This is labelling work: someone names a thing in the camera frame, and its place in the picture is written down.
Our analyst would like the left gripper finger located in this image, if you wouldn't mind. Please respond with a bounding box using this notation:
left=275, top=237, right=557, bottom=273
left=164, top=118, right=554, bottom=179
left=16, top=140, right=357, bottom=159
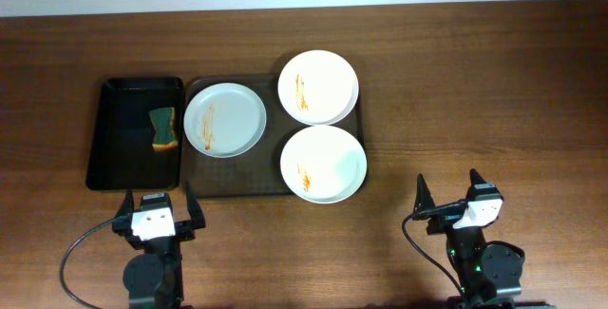
left=116, top=189, right=134, bottom=218
left=184, top=182, right=206, bottom=230

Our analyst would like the green and yellow sponge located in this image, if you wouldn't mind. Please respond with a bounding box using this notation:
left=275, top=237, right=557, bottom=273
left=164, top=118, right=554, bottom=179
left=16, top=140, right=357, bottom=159
left=148, top=106, right=178, bottom=152

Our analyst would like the white plate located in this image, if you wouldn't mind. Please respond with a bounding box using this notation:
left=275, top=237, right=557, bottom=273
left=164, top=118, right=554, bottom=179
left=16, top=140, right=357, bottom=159
left=277, top=49, right=359, bottom=126
left=183, top=83, right=267, bottom=158
left=279, top=126, right=368, bottom=204

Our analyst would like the white plate bottom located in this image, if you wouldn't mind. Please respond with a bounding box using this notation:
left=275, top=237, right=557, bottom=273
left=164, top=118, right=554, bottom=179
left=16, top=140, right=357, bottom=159
left=279, top=126, right=368, bottom=204

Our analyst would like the white plate top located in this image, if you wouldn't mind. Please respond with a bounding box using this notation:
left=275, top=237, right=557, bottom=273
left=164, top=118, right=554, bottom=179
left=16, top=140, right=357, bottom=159
left=277, top=49, right=359, bottom=126

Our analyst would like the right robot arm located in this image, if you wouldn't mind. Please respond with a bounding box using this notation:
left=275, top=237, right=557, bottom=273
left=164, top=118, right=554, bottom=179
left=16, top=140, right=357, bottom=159
left=407, top=169, right=525, bottom=308

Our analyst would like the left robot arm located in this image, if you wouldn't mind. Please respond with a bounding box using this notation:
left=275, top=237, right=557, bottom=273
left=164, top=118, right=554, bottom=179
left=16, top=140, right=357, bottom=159
left=112, top=186, right=206, bottom=308

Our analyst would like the black plastic tray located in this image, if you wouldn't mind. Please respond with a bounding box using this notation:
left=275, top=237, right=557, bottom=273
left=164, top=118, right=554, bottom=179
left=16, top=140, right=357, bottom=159
left=85, top=76, right=184, bottom=191

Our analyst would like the brown serving tray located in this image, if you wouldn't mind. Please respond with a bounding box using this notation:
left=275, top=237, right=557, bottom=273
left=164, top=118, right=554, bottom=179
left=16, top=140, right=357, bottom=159
left=179, top=74, right=366, bottom=200

